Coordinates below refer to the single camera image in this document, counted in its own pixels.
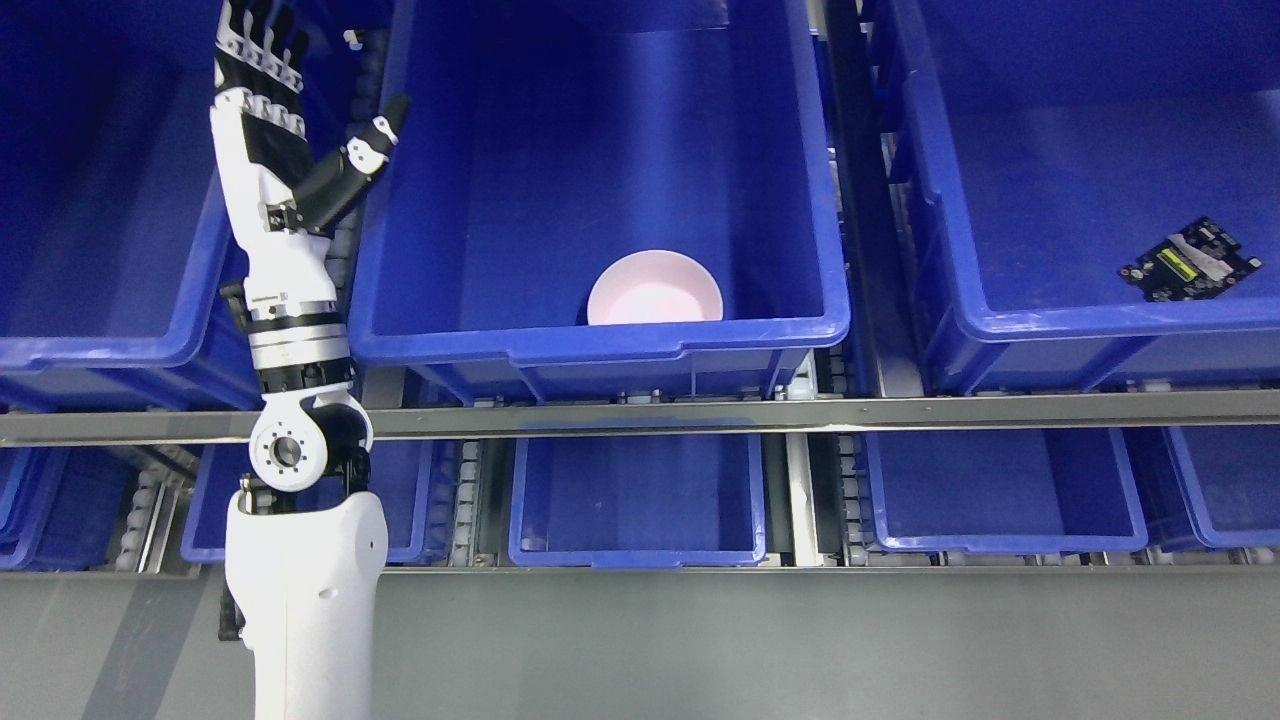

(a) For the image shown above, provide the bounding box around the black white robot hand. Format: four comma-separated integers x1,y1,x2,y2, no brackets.
209,0,413,241

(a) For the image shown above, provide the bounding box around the pink bowl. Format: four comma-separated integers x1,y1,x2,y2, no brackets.
586,249,724,325

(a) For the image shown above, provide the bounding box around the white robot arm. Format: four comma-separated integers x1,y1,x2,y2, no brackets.
225,229,388,719

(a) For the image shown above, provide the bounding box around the blue bin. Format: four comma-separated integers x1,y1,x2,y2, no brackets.
180,439,457,565
1123,425,1279,552
860,428,1149,556
349,1,851,404
864,1,1279,395
1,447,137,571
1,1,259,413
507,434,767,570

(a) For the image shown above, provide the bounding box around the lower far left blue bin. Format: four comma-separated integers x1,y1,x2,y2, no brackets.
1,447,137,571

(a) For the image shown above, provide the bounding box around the lower middle blue bin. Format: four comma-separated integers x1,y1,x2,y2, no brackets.
507,434,767,570

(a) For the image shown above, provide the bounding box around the black circuit board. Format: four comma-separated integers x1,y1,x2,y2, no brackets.
1117,217,1263,304

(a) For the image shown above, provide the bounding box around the lower far right blue bin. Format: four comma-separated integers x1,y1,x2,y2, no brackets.
1123,425,1279,552

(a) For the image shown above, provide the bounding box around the grey metal shelf rail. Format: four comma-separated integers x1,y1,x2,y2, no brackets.
1,389,1279,447

